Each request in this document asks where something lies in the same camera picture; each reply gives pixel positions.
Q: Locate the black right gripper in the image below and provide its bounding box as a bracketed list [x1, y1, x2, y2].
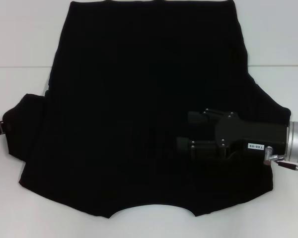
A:
[176, 108, 290, 160]

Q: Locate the black t-shirt with FREE print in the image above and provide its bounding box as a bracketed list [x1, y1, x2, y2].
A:
[2, 0, 292, 219]

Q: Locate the right gripper cable with plug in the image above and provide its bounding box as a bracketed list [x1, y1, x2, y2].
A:
[263, 145, 298, 178]

